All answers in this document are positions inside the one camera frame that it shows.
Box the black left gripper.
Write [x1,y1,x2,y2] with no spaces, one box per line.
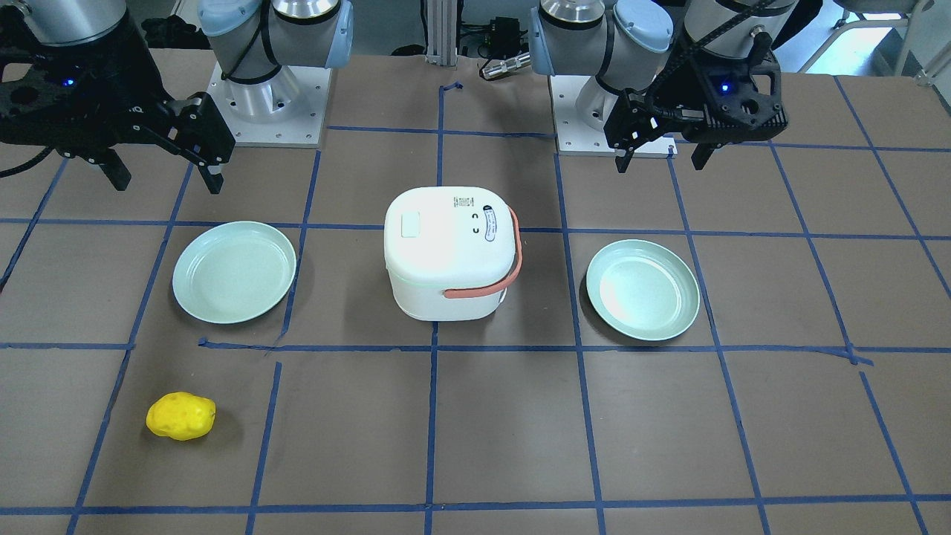
[603,52,789,174]

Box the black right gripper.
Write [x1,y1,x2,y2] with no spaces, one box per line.
[1,15,235,195]

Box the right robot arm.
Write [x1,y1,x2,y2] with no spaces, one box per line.
[2,1,353,194]

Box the green plate near left arm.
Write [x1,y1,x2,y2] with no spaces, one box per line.
[585,239,701,341]

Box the green plate near right arm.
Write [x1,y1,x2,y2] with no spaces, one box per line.
[171,221,298,325]

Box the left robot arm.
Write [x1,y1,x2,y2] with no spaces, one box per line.
[529,1,795,173]

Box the white rice cooker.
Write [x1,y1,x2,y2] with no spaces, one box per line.
[383,186,524,322]

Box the yellow toy potato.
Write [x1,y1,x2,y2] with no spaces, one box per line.
[145,392,217,441]

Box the aluminium frame post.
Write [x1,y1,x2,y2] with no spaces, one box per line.
[421,1,461,70]

